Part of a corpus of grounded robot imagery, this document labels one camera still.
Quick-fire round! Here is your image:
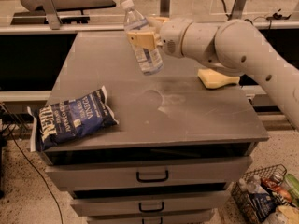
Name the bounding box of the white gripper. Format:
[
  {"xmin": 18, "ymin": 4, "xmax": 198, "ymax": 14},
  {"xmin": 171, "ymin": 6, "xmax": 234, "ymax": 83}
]
[{"xmin": 127, "ymin": 16, "xmax": 193, "ymax": 58}]

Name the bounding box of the clear plastic water bottle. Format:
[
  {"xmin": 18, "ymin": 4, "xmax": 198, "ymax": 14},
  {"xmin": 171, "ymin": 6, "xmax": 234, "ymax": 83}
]
[{"xmin": 121, "ymin": 0, "xmax": 164, "ymax": 75}]

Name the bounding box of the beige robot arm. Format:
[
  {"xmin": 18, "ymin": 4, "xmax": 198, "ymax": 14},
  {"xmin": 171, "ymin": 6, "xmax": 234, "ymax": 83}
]
[{"xmin": 127, "ymin": 18, "xmax": 299, "ymax": 129}]

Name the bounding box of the water bottle in basket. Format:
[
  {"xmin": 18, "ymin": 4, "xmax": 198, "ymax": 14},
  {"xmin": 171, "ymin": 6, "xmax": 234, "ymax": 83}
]
[{"xmin": 238, "ymin": 175, "xmax": 266, "ymax": 194}]

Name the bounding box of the green bottle in basket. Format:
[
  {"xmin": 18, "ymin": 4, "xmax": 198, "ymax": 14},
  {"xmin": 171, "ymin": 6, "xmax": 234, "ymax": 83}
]
[{"xmin": 281, "ymin": 174, "xmax": 299, "ymax": 205}]

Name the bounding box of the yellow sponge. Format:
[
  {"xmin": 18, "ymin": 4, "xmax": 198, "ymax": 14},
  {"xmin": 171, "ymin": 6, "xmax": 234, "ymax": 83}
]
[{"xmin": 197, "ymin": 69, "xmax": 240, "ymax": 90}]

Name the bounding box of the grey drawer cabinet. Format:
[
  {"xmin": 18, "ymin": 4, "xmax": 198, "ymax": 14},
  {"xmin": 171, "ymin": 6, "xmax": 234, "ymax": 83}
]
[{"xmin": 46, "ymin": 31, "xmax": 268, "ymax": 220}]

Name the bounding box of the blue chip bag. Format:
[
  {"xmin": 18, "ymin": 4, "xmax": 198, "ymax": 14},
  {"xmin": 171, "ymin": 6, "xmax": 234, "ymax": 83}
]
[{"xmin": 27, "ymin": 86, "xmax": 119, "ymax": 152}]

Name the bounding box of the top grey drawer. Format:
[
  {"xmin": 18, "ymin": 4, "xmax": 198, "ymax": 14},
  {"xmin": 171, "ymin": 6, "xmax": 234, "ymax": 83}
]
[{"xmin": 46, "ymin": 156, "xmax": 252, "ymax": 191}]

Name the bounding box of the grey drawer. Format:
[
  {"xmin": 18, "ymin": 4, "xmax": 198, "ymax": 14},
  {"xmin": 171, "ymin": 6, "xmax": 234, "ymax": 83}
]
[
  {"xmin": 71, "ymin": 190, "xmax": 230, "ymax": 217},
  {"xmin": 46, "ymin": 156, "xmax": 252, "ymax": 191},
  {"xmin": 87, "ymin": 209, "xmax": 214, "ymax": 224}
]

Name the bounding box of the middle grey drawer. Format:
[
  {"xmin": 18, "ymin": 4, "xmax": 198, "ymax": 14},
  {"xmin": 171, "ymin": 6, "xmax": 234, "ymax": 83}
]
[{"xmin": 71, "ymin": 190, "xmax": 230, "ymax": 217}]

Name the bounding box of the red packet in basket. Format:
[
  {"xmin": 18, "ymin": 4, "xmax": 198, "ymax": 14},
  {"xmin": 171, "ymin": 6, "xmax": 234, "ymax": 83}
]
[{"xmin": 261, "ymin": 178, "xmax": 292, "ymax": 202}]

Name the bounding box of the bottom grey drawer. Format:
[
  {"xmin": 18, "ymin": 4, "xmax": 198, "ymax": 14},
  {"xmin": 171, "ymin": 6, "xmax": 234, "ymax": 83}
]
[{"xmin": 87, "ymin": 209, "xmax": 214, "ymax": 224}]

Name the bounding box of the blue bag in basket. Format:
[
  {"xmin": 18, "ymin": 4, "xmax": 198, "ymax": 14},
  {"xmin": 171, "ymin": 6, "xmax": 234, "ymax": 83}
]
[{"xmin": 249, "ymin": 193, "xmax": 277, "ymax": 222}]

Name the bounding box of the middle metal bracket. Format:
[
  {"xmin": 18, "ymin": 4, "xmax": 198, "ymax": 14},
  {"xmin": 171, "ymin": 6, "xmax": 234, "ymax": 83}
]
[{"xmin": 160, "ymin": 0, "xmax": 170, "ymax": 17}]

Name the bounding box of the metal bracket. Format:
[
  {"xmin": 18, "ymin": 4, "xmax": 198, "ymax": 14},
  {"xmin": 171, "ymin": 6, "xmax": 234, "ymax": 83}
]
[
  {"xmin": 160, "ymin": 0, "xmax": 170, "ymax": 17},
  {"xmin": 37, "ymin": 0, "xmax": 61, "ymax": 30},
  {"xmin": 228, "ymin": 0, "xmax": 247, "ymax": 20}
]

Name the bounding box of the right metal bracket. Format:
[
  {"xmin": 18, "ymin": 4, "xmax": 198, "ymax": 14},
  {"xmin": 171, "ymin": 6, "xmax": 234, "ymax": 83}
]
[{"xmin": 228, "ymin": 0, "xmax": 247, "ymax": 20}]

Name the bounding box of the left metal bracket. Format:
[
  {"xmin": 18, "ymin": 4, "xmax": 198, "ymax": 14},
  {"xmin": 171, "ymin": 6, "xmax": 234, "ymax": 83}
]
[{"xmin": 37, "ymin": 0, "xmax": 61, "ymax": 30}]

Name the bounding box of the black cable on rail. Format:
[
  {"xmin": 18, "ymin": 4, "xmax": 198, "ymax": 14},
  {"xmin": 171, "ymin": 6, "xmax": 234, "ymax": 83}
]
[{"xmin": 218, "ymin": 0, "xmax": 286, "ymax": 39}]

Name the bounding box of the black floor cable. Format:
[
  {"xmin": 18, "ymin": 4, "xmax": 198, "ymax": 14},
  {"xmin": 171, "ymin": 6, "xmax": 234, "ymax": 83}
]
[{"xmin": 0, "ymin": 103, "xmax": 64, "ymax": 224}]

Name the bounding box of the wire basket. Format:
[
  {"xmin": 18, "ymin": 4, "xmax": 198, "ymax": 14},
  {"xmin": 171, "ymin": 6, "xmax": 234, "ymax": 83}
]
[{"xmin": 231, "ymin": 164, "xmax": 287, "ymax": 224}]

